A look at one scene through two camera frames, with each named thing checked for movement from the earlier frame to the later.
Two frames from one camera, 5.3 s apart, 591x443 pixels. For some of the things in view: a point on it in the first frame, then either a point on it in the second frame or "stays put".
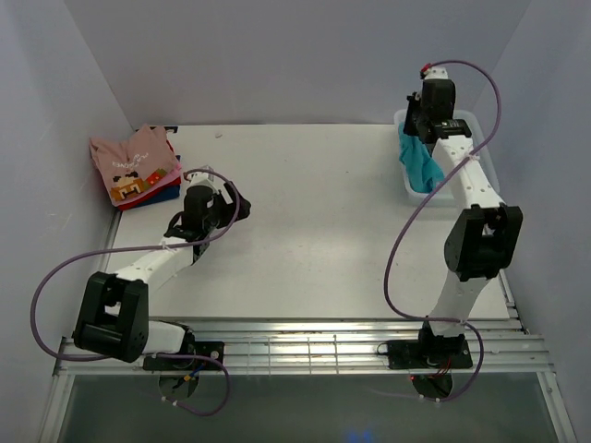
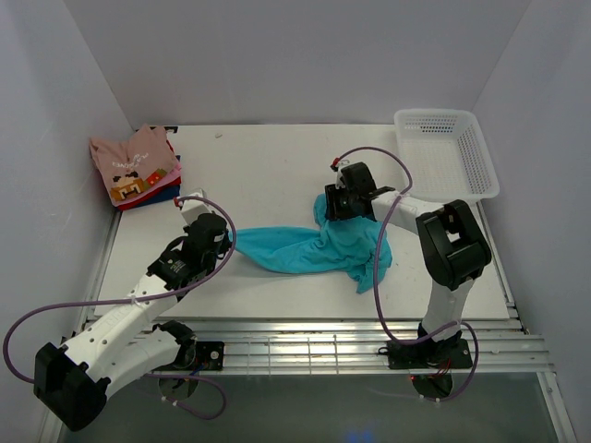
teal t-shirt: (423, 172) → (333, 246)
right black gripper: (413, 103) → (333, 209)
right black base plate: (428, 354) stays put
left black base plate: (215, 350) stays put
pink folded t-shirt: (174, 174) stays put
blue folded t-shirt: (170, 193) stays put
